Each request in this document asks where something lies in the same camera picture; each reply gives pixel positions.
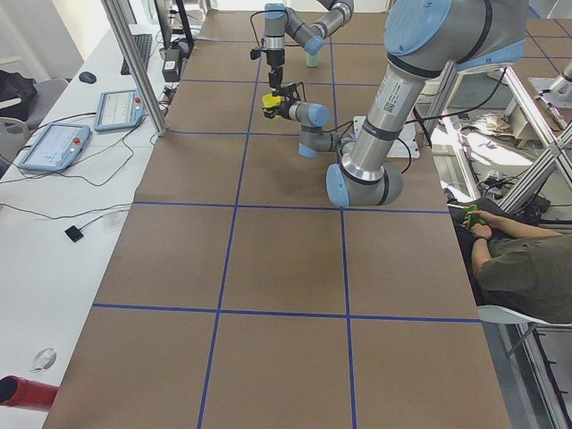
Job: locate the red cylinder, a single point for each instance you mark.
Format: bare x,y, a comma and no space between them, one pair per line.
17,392

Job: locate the far blue teach pendant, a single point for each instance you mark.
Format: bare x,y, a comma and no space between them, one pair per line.
118,110

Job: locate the person in green shirt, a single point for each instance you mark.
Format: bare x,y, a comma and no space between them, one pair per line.
515,265

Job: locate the brown paper table mat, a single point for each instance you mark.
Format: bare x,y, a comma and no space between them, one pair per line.
237,296

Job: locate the near blue teach pendant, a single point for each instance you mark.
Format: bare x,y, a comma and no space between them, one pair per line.
56,148

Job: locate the yellow plastic cup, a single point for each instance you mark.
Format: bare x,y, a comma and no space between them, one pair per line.
270,101

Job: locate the black keyboard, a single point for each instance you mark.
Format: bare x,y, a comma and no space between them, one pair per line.
143,43

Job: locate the green plastic cup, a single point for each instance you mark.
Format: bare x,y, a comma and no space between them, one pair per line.
312,61

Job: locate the white chair seat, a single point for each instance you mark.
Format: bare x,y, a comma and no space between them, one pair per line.
502,315

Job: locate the blue teach pendant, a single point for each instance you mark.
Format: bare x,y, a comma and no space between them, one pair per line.
56,148
118,110

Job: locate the aluminium frame post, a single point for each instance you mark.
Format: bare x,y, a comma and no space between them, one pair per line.
121,29

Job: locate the white round desk grommet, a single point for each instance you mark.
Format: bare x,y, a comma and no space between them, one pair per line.
43,360

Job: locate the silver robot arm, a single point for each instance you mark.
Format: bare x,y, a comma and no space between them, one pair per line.
420,38
281,20

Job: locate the black power adapter box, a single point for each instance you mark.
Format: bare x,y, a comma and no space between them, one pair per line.
171,69

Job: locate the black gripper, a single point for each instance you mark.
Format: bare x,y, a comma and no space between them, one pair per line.
274,57
282,110

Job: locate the green handled tool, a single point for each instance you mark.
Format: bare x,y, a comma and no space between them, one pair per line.
471,215

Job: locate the small black square device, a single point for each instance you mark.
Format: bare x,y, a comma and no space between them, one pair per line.
74,233

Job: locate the black computer mouse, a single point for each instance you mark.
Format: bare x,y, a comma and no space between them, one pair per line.
87,77

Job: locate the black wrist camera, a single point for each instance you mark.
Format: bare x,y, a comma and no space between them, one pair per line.
292,92

